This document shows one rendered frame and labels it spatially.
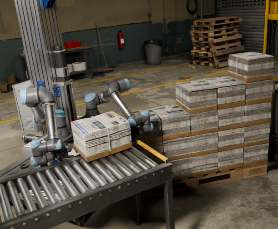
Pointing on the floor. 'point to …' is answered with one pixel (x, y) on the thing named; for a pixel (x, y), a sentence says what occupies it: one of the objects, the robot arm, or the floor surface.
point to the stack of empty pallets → (207, 57)
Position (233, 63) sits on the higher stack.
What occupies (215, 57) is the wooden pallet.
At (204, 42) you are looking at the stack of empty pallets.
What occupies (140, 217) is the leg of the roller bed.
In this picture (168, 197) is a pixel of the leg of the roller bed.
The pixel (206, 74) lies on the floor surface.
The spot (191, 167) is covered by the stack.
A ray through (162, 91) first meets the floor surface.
